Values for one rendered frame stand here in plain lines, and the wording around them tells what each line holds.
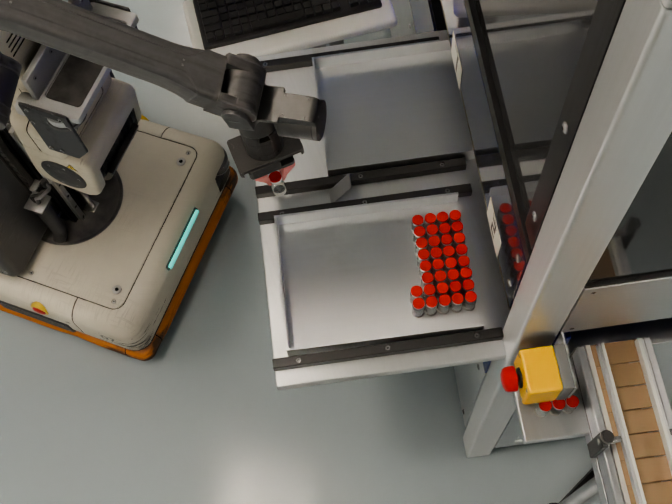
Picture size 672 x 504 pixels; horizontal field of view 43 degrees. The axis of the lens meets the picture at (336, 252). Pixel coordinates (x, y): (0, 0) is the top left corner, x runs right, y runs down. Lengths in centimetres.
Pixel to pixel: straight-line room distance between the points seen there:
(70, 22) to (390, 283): 75
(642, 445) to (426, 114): 73
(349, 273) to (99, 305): 92
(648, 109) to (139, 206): 176
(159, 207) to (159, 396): 53
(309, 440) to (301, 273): 89
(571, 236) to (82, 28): 62
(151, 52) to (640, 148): 58
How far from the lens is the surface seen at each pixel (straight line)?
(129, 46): 110
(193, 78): 111
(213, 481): 240
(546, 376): 136
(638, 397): 149
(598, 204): 97
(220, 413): 243
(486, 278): 157
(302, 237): 159
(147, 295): 229
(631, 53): 77
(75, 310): 232
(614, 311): 135
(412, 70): 177
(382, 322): 152
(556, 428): 150
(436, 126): 170
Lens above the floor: 232
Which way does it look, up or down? 66 degrees down
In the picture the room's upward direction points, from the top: 8 degrees counter-clockwise
